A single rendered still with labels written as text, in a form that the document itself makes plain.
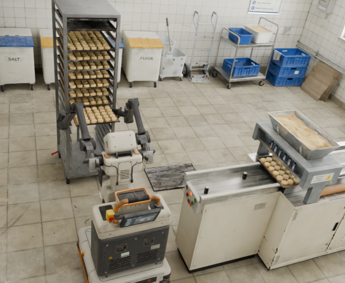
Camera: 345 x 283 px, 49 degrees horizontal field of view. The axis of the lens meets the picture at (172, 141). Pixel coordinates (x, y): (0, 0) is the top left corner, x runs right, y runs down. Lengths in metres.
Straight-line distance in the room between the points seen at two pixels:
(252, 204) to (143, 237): 0.92
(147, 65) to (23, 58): 1.84
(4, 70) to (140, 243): 3.82
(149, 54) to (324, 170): 3.84
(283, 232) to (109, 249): 1.41
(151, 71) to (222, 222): 3.68
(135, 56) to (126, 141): 3.45
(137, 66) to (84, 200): 2.82
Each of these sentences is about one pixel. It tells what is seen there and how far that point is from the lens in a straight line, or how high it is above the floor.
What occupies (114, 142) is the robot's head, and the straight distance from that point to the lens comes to 2.74.
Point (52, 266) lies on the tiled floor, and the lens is 3.49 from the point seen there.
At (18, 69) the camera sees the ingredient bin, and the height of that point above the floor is 0.35.
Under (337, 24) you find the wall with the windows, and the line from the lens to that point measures 7.49.
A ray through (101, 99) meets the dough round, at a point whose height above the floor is 0.96.
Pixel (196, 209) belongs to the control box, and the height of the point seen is 0.75.
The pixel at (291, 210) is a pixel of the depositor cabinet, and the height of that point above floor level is 0.79.
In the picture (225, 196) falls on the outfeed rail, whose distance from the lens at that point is 2.92.
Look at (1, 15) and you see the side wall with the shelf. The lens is 6.39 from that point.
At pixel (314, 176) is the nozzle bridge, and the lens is 3.00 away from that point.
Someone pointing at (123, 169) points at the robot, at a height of 1.00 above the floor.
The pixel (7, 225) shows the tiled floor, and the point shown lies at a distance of 3.88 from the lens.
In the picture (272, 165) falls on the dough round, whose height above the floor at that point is 0.91.
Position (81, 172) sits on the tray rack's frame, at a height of 0.15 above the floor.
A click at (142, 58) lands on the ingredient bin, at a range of 6.13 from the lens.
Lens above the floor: 2.72
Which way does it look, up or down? 33 degrees down
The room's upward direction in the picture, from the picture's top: 9 degrees clockwise
